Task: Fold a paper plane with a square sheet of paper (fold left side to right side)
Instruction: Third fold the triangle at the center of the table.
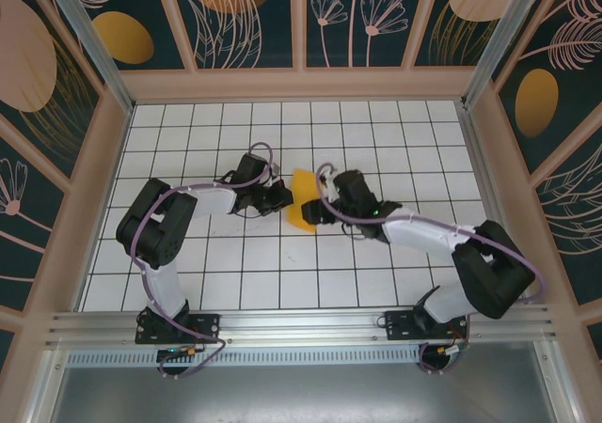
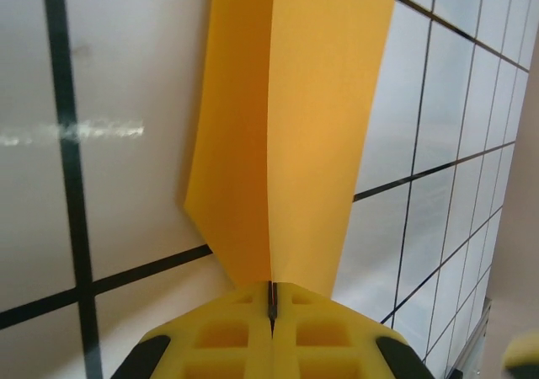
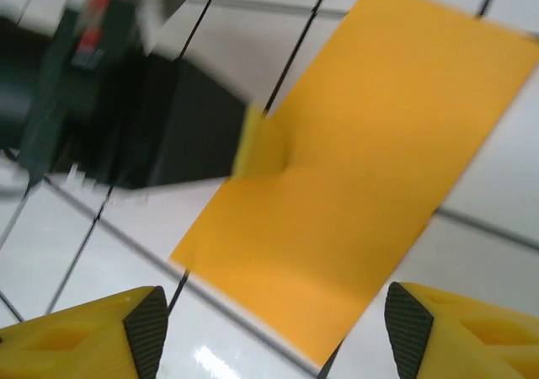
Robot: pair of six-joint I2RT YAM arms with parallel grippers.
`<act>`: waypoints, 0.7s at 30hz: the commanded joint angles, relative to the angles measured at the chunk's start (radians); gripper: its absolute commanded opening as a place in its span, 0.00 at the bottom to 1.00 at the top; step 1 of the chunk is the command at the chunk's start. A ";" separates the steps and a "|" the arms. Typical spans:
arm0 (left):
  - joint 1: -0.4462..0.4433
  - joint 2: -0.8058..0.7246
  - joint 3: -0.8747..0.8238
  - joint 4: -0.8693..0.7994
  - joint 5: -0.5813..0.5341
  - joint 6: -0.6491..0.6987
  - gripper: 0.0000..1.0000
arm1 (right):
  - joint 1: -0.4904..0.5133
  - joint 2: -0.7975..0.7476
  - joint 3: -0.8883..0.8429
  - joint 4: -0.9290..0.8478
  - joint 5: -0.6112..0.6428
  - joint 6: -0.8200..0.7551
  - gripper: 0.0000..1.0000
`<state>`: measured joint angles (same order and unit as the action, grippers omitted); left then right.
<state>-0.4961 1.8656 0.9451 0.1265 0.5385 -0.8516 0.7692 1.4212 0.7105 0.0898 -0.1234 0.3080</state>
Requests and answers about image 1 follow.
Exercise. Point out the aluminium frame post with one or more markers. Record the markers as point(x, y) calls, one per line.
point(94, 42)
point(497, 42)

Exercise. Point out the grey metal panel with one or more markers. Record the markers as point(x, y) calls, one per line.
point(301, 395)

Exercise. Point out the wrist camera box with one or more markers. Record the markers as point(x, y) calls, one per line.
point(275, 168)
point(329, 181)

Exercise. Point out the aluminium mounting rail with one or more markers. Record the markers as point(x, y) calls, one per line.
point(301, 324)

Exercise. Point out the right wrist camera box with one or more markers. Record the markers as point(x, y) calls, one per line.
point(329, 181)

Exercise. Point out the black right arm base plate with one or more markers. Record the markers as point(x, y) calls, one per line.
point(400, 326)

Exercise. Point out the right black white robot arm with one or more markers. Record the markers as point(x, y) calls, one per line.
point(494, 282)

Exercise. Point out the black controller board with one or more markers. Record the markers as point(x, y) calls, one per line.
point(176, 351)

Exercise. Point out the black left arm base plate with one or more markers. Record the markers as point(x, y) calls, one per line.
point(207, 326)

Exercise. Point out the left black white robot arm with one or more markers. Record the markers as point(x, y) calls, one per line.
point(150, 235)

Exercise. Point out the orange cloth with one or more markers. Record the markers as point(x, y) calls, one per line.
point(303, 185)

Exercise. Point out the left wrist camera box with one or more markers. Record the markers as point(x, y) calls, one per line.
point(275, 168)

